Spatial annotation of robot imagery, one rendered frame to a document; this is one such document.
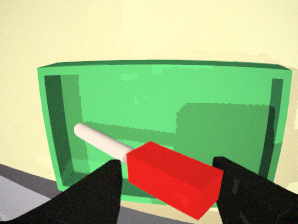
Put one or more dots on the green tray rim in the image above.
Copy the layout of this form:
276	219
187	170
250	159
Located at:
56	125

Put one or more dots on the red-headed pin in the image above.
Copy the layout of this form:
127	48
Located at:
176	179

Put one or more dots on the green tray floor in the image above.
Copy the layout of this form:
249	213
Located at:
200	116

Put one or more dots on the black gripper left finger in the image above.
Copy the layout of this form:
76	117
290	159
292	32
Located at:
95	199

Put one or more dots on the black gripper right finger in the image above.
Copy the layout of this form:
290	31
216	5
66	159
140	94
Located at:
246	198

